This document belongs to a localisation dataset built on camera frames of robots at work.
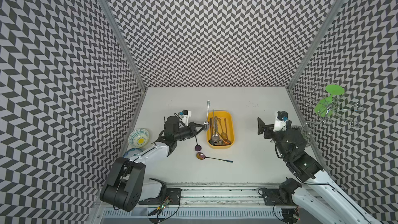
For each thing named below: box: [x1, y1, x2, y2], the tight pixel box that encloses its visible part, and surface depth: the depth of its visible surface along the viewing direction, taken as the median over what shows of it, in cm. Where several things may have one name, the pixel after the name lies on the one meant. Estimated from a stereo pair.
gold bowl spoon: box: [211, 116, 221, 143], surface depth 95 cm
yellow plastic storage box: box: [206, 110, 235, 149], surface depth 98 cm
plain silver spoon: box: [203, 100, 211, 132], surface depth 83 cm
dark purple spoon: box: [194, 135, 202, 152], surface depth 91 cm
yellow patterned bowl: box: [128, 128, 150, 148], surface depth 93 cm
